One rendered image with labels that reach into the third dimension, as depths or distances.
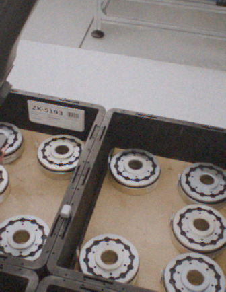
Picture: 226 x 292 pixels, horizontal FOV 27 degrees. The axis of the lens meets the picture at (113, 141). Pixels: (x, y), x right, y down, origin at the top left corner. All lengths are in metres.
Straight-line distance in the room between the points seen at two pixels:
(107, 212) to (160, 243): 0.12
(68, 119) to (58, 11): 2.26
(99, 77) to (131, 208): 0.62
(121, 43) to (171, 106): 1.60
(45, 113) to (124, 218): 0.29
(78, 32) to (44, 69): 1.55
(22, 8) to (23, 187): 0.44
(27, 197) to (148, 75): 0.67
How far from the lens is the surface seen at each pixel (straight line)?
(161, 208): 0.93
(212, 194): 0.94
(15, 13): 0.64
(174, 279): 0.81
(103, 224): 0.90
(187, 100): 1.39
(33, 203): 0.93
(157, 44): 2.94
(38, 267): 0.74
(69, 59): 1.52
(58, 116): 1.02
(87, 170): 0.86
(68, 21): 3.13
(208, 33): 2.87
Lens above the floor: 1.56
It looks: 44 degrees down
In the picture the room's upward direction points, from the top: 3 degrees clockwise
